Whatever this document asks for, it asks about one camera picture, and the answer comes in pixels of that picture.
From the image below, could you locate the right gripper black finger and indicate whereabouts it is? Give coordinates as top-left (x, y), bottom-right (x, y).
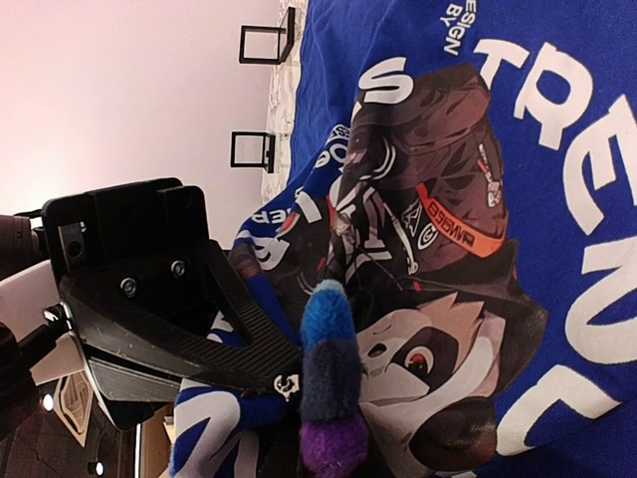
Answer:
top-left (257, 412), bottom-right (304, 478)

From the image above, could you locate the blue printed t-shirt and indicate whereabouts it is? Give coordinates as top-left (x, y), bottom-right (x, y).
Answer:
top-left (169, 1), bottom-right (636, 477)

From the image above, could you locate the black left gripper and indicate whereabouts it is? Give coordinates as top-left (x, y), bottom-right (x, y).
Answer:
top-left (42, 177), bottom-right (302, 396)

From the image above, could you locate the black box with silver brooch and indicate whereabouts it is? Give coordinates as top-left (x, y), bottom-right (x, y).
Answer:
top-left (238, 6), bottom-right (297, 66)

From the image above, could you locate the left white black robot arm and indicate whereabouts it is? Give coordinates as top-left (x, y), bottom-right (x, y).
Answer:
top-left (1, 178), bottom-right (302, 402)

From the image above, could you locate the black box with flower brooch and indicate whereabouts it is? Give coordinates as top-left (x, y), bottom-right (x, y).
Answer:
top-left (230, 131), bottom-right (276, 173)

